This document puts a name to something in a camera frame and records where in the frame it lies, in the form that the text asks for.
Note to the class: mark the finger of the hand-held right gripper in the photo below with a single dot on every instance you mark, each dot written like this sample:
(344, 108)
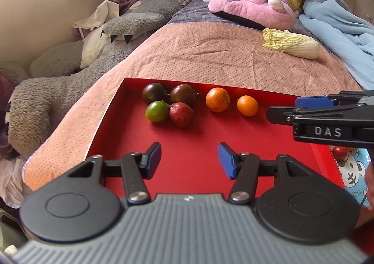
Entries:
(279, 115)
(312, 102)

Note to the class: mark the person's right hand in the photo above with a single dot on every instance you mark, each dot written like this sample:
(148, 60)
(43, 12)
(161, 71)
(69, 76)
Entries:
(370, 188)

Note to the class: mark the small orange kumquat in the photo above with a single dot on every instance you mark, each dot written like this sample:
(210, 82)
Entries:
(247, 105)

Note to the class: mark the dark red plum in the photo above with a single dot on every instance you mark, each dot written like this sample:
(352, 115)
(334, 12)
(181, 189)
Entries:
(181, 114)

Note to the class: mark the grey plush toy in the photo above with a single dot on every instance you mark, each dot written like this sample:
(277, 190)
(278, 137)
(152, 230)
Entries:
(73, 77)

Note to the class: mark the pink plush rabbit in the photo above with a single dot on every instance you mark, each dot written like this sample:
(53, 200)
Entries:
(251, 1)

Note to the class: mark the white tote bag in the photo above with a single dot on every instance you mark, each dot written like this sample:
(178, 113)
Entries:
(99, 15)

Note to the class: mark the light blue blanket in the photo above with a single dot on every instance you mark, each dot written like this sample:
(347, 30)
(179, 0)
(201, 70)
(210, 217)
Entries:
(341, 27)

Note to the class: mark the grey-blue bed sheet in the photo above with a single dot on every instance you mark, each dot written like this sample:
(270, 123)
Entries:
(190, 12)

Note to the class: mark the bright red plum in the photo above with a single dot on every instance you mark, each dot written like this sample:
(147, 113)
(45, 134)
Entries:
(339, 152)

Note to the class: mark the white plastic bag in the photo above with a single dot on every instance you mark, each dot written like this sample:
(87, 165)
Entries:
(11, 182)

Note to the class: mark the napa cabbage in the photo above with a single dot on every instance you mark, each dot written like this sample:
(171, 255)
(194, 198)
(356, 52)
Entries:
(292, 44)

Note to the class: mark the blue cartoon plate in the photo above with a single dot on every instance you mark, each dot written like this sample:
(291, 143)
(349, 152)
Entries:
(353, 170)

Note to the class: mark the red tray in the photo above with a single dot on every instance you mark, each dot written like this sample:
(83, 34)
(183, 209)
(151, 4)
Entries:
(190, 132)

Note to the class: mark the green plum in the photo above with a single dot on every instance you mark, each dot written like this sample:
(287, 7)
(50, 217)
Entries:
(157, 111)

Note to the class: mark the dark brown plum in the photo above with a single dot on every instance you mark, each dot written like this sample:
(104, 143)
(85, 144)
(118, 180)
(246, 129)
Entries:
(154, 93)
(183, 94)

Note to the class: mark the pink dotted bedspread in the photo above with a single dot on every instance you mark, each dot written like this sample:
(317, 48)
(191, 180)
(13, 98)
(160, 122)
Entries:
(204, 53)

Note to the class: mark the patterned brown cloth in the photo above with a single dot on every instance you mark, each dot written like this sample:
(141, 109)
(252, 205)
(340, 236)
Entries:
(4, 112)

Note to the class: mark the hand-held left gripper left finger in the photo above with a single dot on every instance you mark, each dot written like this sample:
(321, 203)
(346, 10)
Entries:
(154, 156)

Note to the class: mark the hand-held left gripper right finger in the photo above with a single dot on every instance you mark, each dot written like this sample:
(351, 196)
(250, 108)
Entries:
(226, 159)

